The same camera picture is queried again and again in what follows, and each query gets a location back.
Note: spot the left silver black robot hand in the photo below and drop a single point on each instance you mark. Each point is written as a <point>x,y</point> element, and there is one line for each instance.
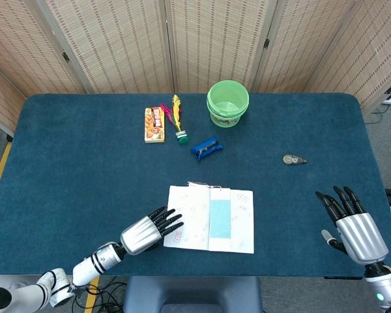
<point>140,234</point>

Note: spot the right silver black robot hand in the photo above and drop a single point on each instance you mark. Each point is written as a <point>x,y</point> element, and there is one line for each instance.
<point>361,238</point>

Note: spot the light blue tasselled bookmark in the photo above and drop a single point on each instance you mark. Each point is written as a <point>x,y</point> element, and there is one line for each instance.
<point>220,218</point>

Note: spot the white notebook with yellow cover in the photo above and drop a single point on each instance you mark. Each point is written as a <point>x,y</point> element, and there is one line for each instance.
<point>242,228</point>

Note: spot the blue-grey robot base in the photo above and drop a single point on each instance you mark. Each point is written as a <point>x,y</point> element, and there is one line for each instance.
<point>192,293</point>

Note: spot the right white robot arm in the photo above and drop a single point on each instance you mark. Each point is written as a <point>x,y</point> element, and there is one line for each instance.
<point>382,287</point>

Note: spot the black table control panel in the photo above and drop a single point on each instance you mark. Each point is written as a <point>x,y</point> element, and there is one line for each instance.
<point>342,277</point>

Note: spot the dark blue table cloth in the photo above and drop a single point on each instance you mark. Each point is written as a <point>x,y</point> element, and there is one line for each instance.
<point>84,156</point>

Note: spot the feather shuttlecock with green base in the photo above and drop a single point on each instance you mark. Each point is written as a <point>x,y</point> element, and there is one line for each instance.
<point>183,139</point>

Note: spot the grey correction tape dispenser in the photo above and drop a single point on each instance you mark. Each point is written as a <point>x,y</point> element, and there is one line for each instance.
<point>291,159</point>

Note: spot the blue snack packet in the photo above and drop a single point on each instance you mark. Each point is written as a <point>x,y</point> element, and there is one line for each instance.
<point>207,149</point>

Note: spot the yellow curry box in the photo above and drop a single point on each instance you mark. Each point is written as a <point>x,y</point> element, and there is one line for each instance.
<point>154,125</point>

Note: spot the green plastic bucket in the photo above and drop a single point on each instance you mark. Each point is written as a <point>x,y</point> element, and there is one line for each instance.
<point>228,114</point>

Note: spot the woven folding screen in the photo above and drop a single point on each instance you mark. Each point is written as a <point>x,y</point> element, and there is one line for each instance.
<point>117,42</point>

